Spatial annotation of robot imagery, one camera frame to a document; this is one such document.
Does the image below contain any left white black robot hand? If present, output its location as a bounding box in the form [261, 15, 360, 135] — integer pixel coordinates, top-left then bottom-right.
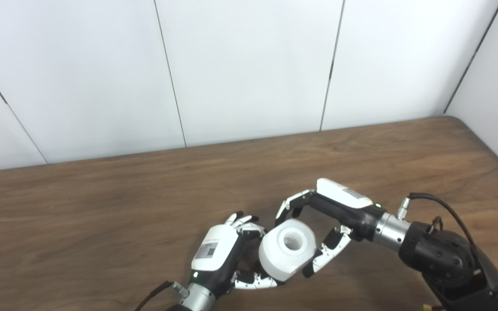
[187, 211, 284, 298]

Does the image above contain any round white piece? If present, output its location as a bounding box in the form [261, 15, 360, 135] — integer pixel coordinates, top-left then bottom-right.
[259, 219, 317, 282]

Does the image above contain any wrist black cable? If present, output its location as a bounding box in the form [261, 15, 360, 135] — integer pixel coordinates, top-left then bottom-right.
[134, 281, 189, 311]
[397, 192, 476, 255]

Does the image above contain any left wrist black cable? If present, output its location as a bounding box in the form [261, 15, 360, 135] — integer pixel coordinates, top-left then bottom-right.
[134, 281, 189, 311]

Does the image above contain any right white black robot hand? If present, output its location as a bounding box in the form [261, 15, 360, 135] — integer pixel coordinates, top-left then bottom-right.
[275, 178, 387, 278]

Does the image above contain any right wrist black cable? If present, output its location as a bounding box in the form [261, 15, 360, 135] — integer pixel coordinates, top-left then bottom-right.
[397, 192, 476, 255]

